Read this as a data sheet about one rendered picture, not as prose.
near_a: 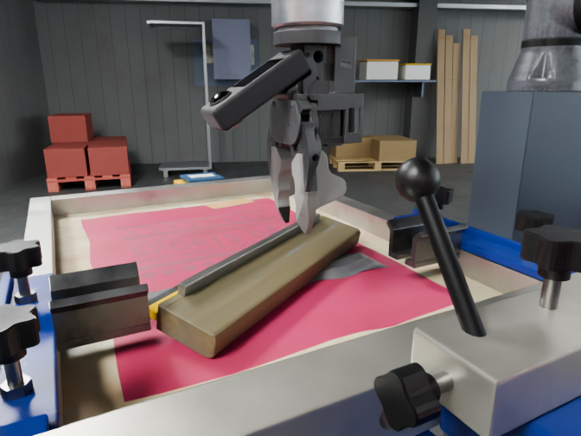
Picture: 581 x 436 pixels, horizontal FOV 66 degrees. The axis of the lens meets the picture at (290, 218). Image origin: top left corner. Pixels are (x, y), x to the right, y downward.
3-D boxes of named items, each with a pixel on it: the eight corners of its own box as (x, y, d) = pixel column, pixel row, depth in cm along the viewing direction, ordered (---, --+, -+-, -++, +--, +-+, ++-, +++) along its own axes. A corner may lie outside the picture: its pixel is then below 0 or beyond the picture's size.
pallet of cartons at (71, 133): (67, 170, 677) (59, 112, 653) (149, 169, 692) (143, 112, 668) (24, 193, 533) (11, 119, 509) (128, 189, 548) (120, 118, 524)
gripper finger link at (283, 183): (320, 217, 57) (328, 147, 53) (277, 224, 54) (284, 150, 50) (308, 207, 59) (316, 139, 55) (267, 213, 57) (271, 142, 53)
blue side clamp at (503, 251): (391, 251, 77) (393, 211, 75) (413, 246, 79) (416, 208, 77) (562, 333, 51) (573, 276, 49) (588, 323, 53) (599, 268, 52)
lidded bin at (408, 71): (421, 80, 727) (422, 64, 720) (430, 80, 693) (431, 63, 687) (396, 80, 721) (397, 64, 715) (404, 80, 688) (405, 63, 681)
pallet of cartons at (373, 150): (398, 161, 760) (400, 134, 747) (418, 169, 680) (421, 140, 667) (326, 163, 744) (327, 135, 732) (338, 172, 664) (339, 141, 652)
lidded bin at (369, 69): (389, 80, 724) (390, 60, 716) (399, 80, 683) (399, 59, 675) (357, 80, 717) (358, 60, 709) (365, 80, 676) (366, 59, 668)
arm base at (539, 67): (553, 91, 102) (561, 43, 99) (607, 91, 87) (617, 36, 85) (491, 91, 100) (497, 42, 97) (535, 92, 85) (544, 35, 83)
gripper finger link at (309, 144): (325, 190, 46) (317, 104, 45) (312, 192, 46) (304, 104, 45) (303, 190, 51) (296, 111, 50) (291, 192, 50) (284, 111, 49)
